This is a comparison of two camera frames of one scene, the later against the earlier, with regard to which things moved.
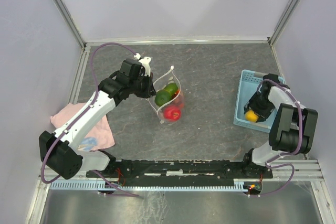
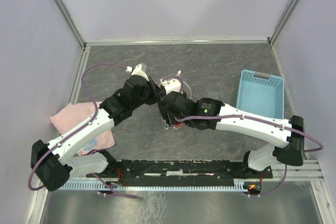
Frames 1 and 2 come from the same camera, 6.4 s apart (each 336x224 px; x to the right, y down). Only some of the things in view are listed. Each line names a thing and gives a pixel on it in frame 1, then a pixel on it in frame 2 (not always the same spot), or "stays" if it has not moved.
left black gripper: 150,91 to 158,93
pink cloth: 97,136 stays
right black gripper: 263,114 to 164,114
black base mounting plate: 184,170 stays
